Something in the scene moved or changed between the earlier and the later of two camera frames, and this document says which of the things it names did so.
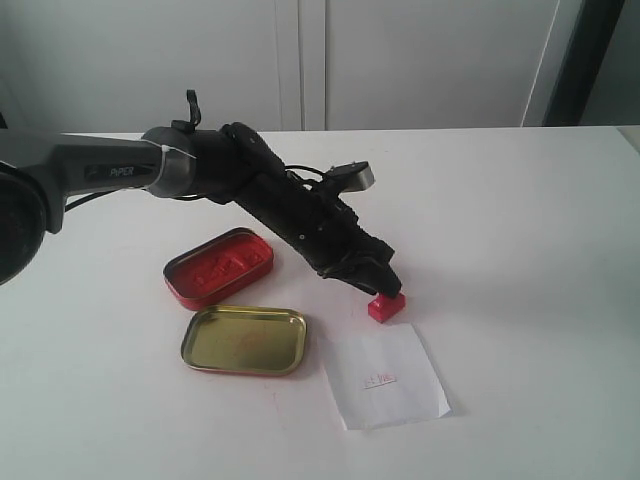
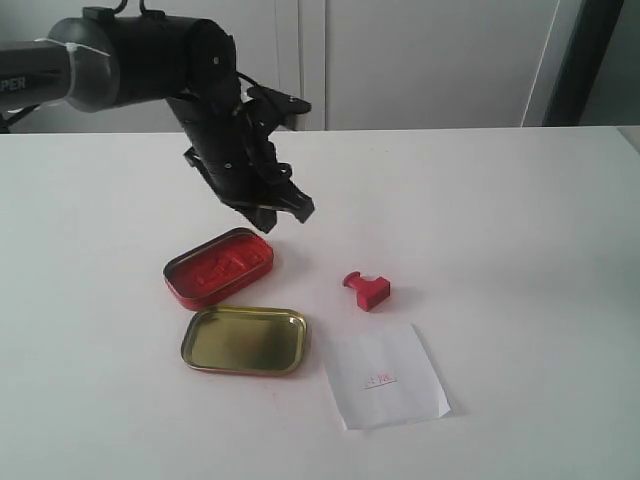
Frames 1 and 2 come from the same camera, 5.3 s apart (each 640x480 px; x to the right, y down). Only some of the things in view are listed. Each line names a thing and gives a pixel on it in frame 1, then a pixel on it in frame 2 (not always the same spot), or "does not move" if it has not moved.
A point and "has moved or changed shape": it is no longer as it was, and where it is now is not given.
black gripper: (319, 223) to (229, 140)
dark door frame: (582, 60) does not move
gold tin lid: (245, 339) does not move
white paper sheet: (381, 375) does not move
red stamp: (383, 309) has moved or changed shape
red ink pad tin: (216, 267) does not move
